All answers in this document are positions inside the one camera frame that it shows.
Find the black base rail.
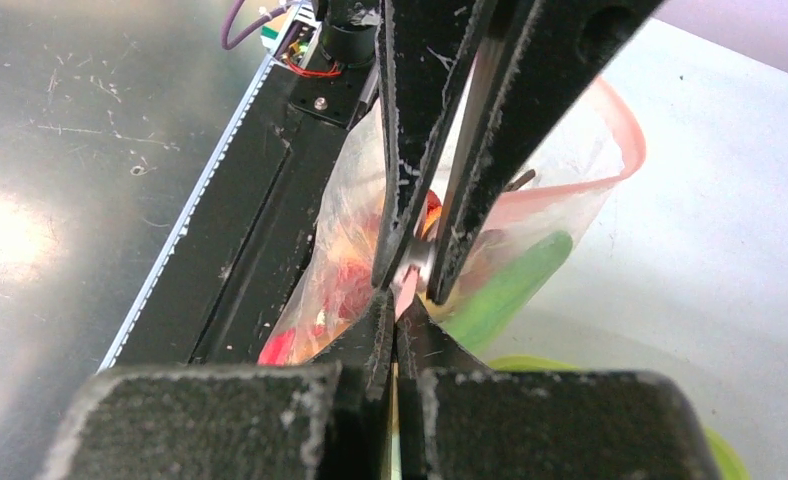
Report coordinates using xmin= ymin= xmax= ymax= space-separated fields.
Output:
xmin=100 ymin=27 xmax=376 ymax=369

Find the green cucumber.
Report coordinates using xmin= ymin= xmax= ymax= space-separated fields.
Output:
xmin=441 ymin=230 xmax=573 ymax=353

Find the green plastic bin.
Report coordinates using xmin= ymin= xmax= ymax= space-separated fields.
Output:
xmin=486 ymin=354 xmax=753 ymax=480

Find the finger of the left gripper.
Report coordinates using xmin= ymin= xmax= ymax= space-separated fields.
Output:
xmin=371 ymin=0 xmax=496 ymax=289
xmin=427 ymin=0 xmax=662 ymax=304

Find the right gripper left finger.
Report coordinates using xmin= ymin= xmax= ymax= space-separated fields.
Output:
xmin=40 ymin=291 xmax=394 ymax=479

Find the clear zip top bag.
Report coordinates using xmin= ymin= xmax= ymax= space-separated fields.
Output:
xmin=270 ymin=79 xmax=646 ymax=364

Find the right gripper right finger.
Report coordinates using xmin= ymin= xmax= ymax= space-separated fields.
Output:
xmin=395 ymin=301 xmax=721 ymax=479

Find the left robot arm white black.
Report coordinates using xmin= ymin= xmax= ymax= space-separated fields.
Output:
xmin=313 ymin=0 xmax=660 ymax=303

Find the red chili pepper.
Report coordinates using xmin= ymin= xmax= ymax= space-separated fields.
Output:
xmin=257 ymin=327 xmax=297 ymax=366

